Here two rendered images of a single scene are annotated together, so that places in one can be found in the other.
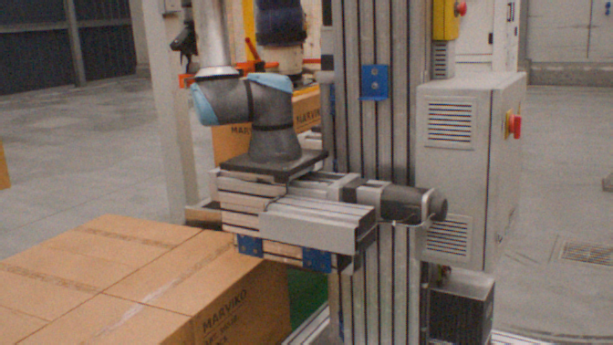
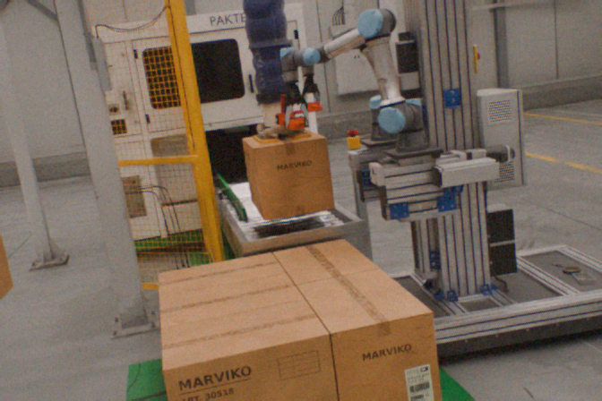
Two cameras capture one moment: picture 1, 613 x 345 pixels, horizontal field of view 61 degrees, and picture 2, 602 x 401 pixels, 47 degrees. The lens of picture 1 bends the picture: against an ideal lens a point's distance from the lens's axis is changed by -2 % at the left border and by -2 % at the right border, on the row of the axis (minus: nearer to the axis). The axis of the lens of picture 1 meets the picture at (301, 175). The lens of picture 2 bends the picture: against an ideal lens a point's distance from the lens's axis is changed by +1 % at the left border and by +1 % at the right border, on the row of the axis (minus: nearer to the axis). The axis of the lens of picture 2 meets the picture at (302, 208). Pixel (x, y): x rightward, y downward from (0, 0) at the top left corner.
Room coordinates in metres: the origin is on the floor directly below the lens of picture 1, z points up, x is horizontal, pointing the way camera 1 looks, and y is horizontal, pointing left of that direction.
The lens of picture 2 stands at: (-0.65, 2.46, 1.52)
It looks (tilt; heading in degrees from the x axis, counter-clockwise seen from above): 12 degrees down; 321
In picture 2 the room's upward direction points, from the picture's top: 8 degrees counter-clockwise
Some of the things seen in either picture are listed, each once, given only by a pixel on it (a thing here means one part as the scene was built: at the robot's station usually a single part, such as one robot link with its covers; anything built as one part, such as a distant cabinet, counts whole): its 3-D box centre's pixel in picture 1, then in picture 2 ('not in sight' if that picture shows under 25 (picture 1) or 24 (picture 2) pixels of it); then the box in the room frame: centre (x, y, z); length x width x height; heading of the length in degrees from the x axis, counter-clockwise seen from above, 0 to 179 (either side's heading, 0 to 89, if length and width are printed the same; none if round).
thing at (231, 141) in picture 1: (286, 133); (286, 172); (2.43, 0.06, 0.89); 0.60 x 0.40 x 0.40; 150
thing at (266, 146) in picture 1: (274, 139); (411, 139); (1.44, 0.07, 1.09); 0.15 x 0.15 x 0.10
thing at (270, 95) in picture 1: (268, 97); (408, 114); (1.44, 0.08, 1.20); 0.13 x 0.12 x 0.14; 106
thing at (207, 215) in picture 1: (250, 222); (305, 235); (2.12, 0.23, 0.58); 0.70 x 0.03 x 0.06; 62
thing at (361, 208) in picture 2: not in sight; (362, 214); (2.40, -0.48, 0.50); 0.07 x 0.07 x 1.00; 62
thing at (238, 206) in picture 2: not in sight; (225, 194); (3.59, -0.25, 0.60); 1.60 x 0.10 x 0.09; 152
